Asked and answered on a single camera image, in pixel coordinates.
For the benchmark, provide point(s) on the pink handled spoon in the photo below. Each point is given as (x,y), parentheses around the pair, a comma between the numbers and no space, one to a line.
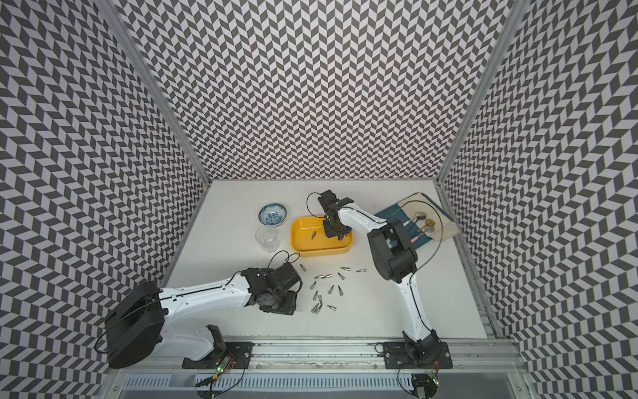
(423,233)

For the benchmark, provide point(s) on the teal blue tray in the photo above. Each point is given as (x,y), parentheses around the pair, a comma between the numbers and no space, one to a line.
(398,214)

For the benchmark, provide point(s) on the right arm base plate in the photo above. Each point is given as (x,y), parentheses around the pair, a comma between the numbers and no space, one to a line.
(398,355)

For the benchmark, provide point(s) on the aluminium front rail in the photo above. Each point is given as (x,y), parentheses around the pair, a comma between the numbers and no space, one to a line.
(372,355)

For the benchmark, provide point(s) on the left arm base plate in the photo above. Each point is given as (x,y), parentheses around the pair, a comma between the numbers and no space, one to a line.
(219,355)

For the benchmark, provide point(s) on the beige cloth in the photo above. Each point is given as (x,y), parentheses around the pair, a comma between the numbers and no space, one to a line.
(433,214)

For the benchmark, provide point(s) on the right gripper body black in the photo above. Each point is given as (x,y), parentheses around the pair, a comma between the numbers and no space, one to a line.
(335,229)

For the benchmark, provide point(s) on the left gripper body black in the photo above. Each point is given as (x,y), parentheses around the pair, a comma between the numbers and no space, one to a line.
(283,302)

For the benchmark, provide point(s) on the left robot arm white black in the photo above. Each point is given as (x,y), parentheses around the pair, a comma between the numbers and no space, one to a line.
(149,321)

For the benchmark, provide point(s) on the blue white patterned bowl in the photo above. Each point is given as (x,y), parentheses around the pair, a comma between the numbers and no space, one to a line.
(272,215)

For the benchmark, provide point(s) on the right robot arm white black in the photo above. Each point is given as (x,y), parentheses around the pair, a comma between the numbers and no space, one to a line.
(394,258)

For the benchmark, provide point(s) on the clear plastic cup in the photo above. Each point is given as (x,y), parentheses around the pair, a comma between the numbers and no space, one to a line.
(268,239)

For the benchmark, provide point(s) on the silver bit cluster lower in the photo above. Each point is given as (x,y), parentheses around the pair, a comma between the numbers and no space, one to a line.
(318,306)

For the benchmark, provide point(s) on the white spoon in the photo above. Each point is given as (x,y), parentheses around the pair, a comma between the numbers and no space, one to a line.
(419,216)

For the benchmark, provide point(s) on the yellow plastic storage box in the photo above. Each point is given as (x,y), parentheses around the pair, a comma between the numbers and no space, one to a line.
(300,237)

